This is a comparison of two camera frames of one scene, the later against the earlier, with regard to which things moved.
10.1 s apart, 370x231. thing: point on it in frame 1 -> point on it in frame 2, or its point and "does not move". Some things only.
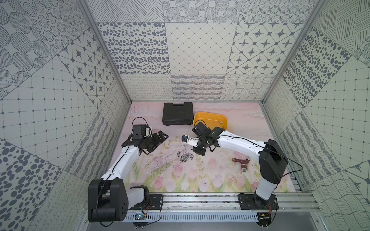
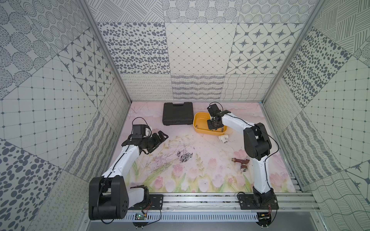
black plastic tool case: (178, 114) does not move
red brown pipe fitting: (244, 166) does not move
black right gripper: (196, 149) -> (210, 126)
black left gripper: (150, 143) does not move
